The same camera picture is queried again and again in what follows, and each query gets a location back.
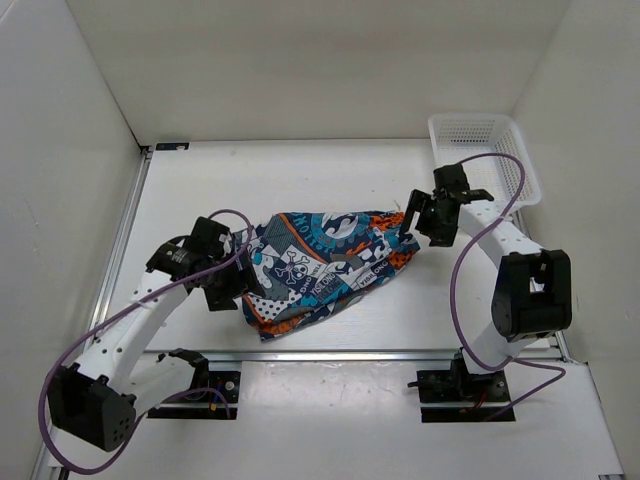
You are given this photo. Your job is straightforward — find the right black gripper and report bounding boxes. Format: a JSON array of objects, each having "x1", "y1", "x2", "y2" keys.
[{"x1": 400, "y1": 189, "x2": 458, "y2": 248}]

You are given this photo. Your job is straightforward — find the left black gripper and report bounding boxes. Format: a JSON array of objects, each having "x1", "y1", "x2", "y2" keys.
[{"x1": 201, "y1": 246, "x2": 265, "y2": 311}]

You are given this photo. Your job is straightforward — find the colourful patterned shorts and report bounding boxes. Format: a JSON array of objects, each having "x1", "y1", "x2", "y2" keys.
[{"x1": 237, "y1": 210, "x2": 420, "y2": 342}]

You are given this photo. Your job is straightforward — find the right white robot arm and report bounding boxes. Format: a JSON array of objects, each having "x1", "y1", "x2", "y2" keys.
[{"x1": 401, "y1": 163, "x2": 572, "y2": 400}]

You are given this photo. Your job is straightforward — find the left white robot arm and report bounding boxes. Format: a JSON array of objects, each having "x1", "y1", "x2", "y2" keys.
[{"x1": 44, "y1": 217, "x2": 262, "y2": 452}]

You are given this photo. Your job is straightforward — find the white plastic basket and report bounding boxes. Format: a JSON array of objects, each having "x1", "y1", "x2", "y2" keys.
[{"x1": 428, "y1": 113, "x2": 542, "y2": 211}]

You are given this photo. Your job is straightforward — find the aluminium frame rail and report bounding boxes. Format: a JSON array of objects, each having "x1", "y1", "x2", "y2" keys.
[{"x1": 139, "y1": 349, "x2": 566, "y2": 365}]

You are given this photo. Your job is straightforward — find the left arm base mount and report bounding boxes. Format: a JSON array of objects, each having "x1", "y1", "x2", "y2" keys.
[{"x1": 146, "y1": 349, "x2": 241, "y2": 421}]

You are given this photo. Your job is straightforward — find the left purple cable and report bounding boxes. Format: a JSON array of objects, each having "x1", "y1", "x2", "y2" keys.
[{"x1": 38, "y1": 208, "x2": 256, "y2": 474}]

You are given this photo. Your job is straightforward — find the purple cable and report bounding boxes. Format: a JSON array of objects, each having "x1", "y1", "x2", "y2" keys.
[
  {"x1": 449, "y1": 152, "x2": 566, "y2": 421},
  {"x1": 38, "y1": 208, "x2": 256, "y2": 474}
]

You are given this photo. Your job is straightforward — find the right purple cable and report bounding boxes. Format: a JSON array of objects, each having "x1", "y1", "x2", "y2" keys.
[{"x1": 449, "y1": 152, "x2": 566, "y2": 421}]

